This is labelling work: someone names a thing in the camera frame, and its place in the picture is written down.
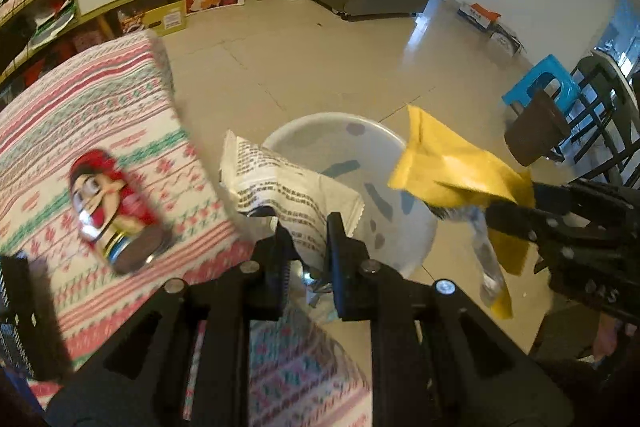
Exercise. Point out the yellow snack wrapper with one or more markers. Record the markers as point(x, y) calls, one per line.
point(450, 172)

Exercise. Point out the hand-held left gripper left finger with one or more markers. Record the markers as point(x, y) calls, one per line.
point(272, 277)

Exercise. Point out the black box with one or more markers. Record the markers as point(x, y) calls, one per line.
point(25, 317)

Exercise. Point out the white round waste bin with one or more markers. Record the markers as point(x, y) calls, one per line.
point(390, 232)

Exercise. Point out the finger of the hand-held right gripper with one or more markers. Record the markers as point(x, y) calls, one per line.
point(560, 197)
point(515, 222)

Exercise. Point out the red cartoon drink can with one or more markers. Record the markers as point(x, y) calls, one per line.
point(112, 207)

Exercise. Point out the white and wood cabinet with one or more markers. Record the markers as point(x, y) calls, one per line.
point(150, 2)

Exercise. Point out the blue plastic stool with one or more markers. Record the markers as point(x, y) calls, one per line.
point(542, 82)

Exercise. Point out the white printed snack wrapper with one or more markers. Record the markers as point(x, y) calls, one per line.
point(280, 187)

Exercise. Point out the cardboard boxes by wall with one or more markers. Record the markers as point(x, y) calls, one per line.
point(477, 16)

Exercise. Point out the striped patterned table cloth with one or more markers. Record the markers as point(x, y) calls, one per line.
point(75, 107)

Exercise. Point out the person's right hand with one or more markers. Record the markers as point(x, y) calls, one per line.
point(607, 337)

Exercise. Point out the white cardboard box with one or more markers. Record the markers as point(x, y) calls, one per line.
point(506, 39)

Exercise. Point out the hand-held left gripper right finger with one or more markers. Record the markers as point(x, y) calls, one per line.
point(345, 277)

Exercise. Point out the black chair brown seat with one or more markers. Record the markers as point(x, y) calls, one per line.
point(535, 132)

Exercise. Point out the yellow cardboard box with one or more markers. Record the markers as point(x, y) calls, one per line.
point(167, 19)

